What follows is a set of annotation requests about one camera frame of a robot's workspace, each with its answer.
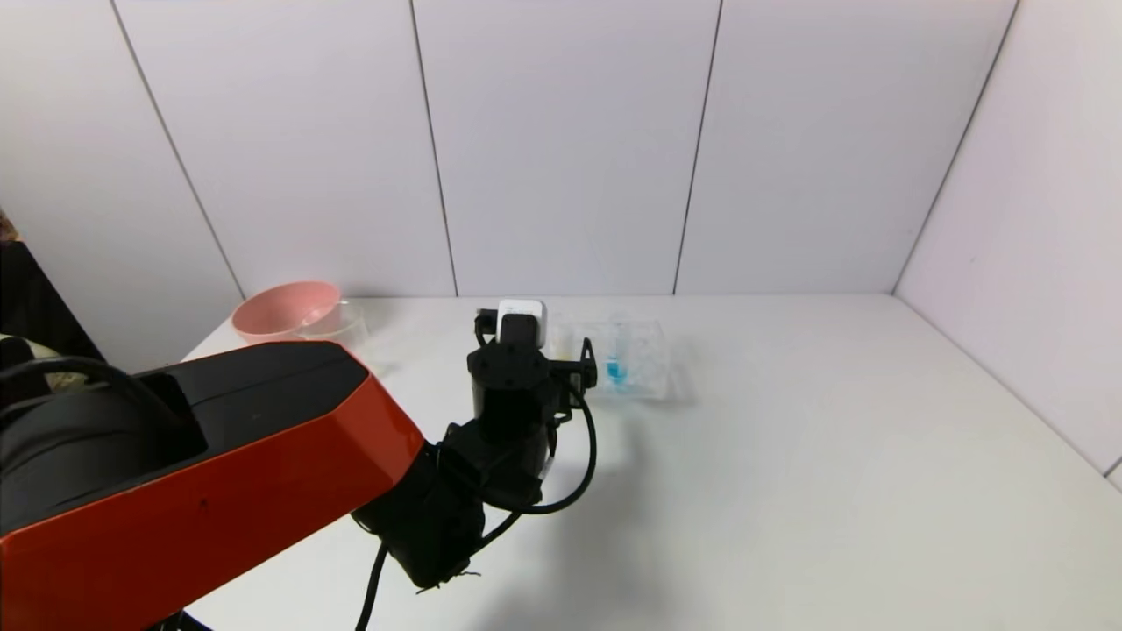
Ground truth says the test tube with blue pigment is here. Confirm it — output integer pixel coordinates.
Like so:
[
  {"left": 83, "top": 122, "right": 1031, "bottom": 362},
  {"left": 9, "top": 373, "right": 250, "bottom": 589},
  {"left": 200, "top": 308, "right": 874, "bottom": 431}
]
[{"left": 606, "top": 317, "right": 632, "bottom": 392}]

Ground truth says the clear acrylic test tube rack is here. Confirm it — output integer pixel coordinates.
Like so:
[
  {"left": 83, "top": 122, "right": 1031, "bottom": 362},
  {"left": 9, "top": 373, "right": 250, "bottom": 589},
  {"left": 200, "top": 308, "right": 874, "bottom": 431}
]
[{"left": 545, "top": 314, "right": 672, "bottom": 402}]

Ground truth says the clear glass beaker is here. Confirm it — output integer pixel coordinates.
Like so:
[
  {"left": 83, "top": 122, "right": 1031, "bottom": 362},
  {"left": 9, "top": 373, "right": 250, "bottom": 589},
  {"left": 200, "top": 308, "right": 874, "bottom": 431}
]
[{"left": 302, "top": 301, "right": 373, "bottom": 356}]

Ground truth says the pink plastic bowl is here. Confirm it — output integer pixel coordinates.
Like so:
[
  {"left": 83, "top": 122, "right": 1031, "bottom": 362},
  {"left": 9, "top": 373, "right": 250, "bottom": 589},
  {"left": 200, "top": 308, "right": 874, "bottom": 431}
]
[{"left": 231, "top": 281, "right": 343, "bottom": 345}]

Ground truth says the black background furniture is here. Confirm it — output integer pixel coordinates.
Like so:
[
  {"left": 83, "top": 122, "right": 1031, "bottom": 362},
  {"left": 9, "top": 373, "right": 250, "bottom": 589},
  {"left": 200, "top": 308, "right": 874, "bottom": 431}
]
[{"left": 0, "top": 210, "right": 108, "bottom": 367}]

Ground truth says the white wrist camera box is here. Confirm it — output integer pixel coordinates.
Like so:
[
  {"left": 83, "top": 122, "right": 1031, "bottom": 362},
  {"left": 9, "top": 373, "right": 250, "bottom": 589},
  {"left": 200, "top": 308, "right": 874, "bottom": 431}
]
[{"left": 496, "top": 300, "right": 550, "bottom": 348}]

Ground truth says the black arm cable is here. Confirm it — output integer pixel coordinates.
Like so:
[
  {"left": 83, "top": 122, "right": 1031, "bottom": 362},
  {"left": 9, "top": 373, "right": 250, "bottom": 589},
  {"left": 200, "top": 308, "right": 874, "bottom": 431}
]
[{"left": 0, "top": 355, "right": 600, "bottom": 631}]

